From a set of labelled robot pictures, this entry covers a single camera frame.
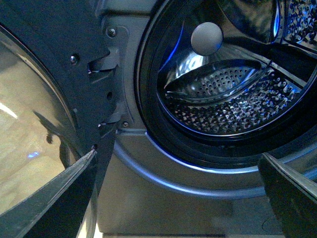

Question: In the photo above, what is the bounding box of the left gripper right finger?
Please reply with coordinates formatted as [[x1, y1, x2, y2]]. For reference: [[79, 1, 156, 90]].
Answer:
[[258, 153, 317, 238]]

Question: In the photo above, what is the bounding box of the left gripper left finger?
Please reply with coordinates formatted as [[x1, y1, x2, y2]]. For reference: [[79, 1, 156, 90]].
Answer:
[[0, 150, 97, 238]]

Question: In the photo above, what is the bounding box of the washing machine door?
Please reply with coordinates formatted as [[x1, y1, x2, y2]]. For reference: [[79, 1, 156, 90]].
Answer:
[[0, 0, 115, 237]]

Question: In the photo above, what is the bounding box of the grey front-load washing machine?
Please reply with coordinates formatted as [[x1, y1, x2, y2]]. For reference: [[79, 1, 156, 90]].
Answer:
[[96, 0, 317, 238]]

